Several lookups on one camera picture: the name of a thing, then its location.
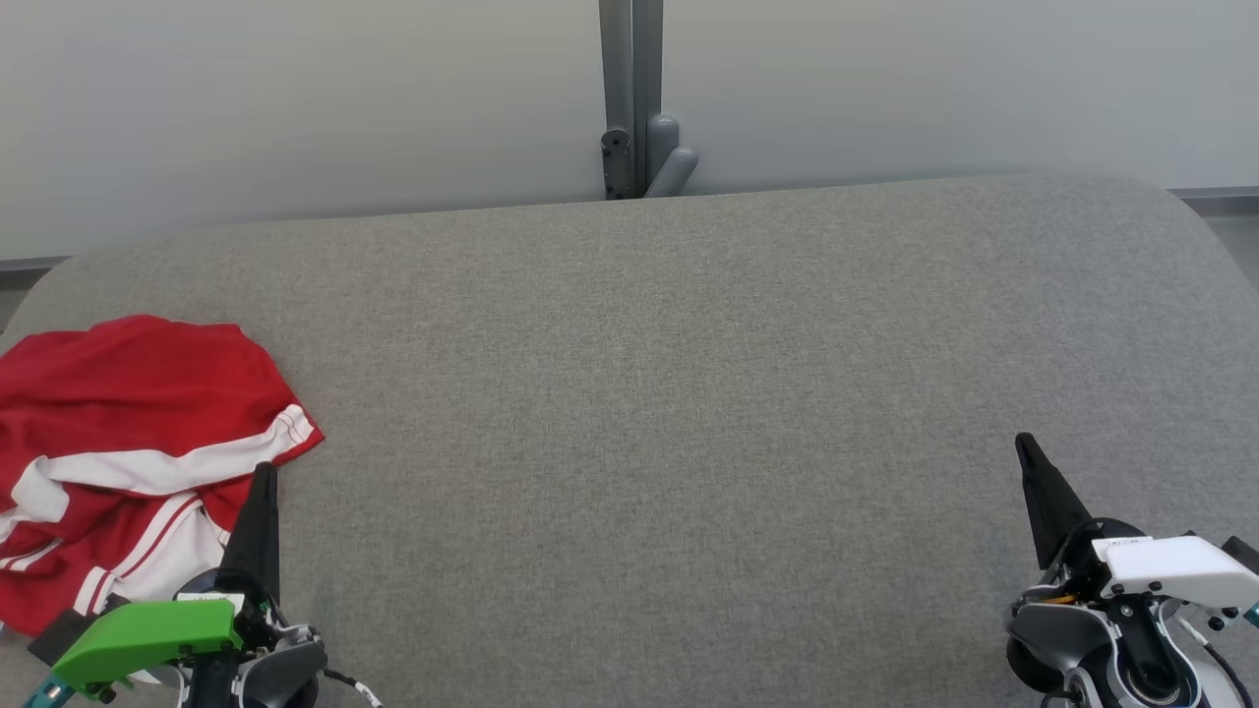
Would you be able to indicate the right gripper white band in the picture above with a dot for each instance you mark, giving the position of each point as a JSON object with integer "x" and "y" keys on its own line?
{"x": 1170, "y": 570}

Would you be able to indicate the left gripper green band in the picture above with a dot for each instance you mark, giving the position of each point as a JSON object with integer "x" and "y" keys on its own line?
{"x": 148, "y": 634}

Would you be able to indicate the red jersey with black lettering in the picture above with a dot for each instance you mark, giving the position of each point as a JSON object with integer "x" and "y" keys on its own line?
{"x": 167, "y": 565}

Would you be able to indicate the red shorts with white stripe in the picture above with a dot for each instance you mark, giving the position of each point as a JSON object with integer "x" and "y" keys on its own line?
{"x": 128, "y": 383}

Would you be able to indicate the grey fabric sofa cushion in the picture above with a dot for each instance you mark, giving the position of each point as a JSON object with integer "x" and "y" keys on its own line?
{"x": 639, "y": 393}

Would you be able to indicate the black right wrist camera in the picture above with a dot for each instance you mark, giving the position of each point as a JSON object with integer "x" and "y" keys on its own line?
{"x": 1244, "y": 553}

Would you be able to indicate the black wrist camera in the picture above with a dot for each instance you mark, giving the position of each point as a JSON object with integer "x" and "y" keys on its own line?
{"x": 1244, "y": 553}
{"x": 61, "y": 634}

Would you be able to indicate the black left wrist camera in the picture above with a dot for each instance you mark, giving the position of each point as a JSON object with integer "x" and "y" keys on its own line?
{"x": 61, "y": 634}

